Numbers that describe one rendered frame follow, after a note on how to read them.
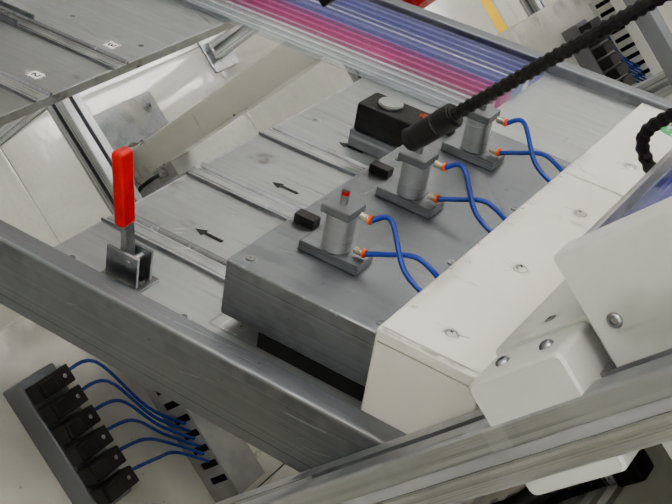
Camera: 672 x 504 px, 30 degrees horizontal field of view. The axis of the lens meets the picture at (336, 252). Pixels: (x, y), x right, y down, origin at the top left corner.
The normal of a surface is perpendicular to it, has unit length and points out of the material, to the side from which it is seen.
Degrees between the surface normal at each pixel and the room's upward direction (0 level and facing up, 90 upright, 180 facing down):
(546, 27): 0
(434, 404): 90
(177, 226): 43
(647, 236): 90
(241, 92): 90
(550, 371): 90
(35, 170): 0
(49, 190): 0
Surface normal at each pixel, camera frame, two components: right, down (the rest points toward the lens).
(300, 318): -0.54, 0.39
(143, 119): 0.67, -0.35
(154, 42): 0.14, -0.83
